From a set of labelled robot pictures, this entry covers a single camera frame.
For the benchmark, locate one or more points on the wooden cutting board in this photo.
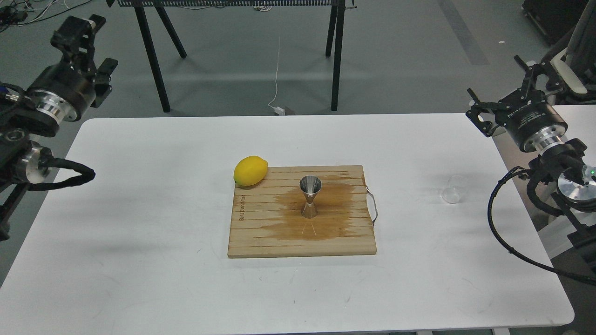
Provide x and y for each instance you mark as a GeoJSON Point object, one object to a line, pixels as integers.
{"type": "Point", "coordinates": [266, 219]}

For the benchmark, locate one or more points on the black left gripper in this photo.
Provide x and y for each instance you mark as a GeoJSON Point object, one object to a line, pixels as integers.
{"type": "Point", "coordinates": [75, 39]}

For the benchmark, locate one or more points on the black metal table frame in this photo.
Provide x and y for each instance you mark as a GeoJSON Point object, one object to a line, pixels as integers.
{"type": "Point", "coordinates": [207, 58]}

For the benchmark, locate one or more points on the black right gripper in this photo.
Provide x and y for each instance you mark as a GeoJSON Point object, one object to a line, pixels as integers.
{"type": "Point", "coordinates": [533, 123]}

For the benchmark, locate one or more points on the small clear glass cup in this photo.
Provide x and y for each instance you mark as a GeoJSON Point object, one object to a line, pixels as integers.
{"type": "Point", "coordinates": [456, 189]}

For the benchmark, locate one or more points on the yellow lemon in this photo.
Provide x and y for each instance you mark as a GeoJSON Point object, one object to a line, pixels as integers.
{"type": "Point", "coordinates": [250, 170]}

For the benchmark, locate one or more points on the black equipment case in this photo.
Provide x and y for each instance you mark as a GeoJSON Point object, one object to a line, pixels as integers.
{"type": "Point", "coordinates": [556, 19]}

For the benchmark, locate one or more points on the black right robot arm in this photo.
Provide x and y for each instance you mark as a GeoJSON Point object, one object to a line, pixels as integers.
{"type": "Point", "coordinates": [558, 180]}

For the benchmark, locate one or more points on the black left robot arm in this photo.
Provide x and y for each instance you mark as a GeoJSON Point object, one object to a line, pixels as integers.
{"type": "Point", "coordinates": [25, 164]}

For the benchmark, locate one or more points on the steel double jigger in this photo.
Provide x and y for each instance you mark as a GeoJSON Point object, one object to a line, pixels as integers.
{"type": "Point", "coordinates": [310, 185]}

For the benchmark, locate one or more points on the white side table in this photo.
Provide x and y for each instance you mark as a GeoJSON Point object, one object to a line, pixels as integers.
{"type": "Point", "coordinates": [581, 120]}

